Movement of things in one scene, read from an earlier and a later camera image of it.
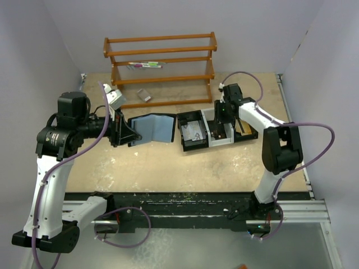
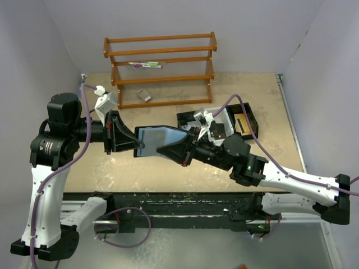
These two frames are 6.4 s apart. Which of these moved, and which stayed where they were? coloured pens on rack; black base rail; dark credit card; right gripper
Moved: right gripper
Stayed: black base rail; dark credit card; coloured pens on rack
